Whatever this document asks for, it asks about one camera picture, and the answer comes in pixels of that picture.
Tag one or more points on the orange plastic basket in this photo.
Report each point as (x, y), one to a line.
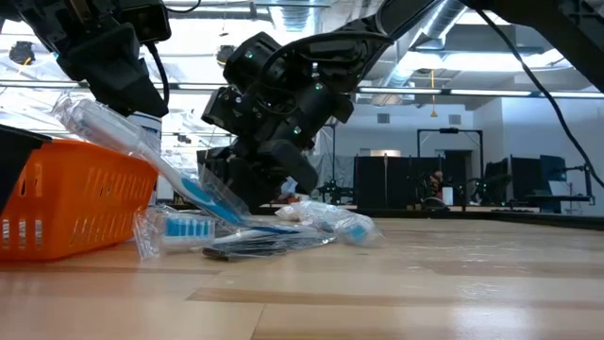
(71, 198)

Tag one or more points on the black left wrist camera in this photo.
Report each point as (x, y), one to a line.
(146, 21)

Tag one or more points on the silver ventilation duct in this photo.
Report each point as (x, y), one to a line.
(295, 14)
(424, 42)

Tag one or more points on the person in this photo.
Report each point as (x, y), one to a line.
(436, 184)

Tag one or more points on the long LED light bar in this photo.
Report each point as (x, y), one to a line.
(401, 90)

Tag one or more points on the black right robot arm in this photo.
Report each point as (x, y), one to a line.
(566, 23)

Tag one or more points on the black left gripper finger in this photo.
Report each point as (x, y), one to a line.
(113, 71)

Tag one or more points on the dark monitor bank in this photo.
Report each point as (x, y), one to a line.
(524, 181)

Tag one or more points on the black metal frame rig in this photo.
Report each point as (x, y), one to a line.
(448, 130)

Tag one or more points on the black partition panel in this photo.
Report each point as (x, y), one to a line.
(387, 184)

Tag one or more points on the background black robot arm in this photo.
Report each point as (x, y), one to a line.
(335, 191)

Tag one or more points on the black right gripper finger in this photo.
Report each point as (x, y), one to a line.
(250, 184)
(290, 165)

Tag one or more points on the white wipes canister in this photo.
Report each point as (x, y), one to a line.
(152, 137)

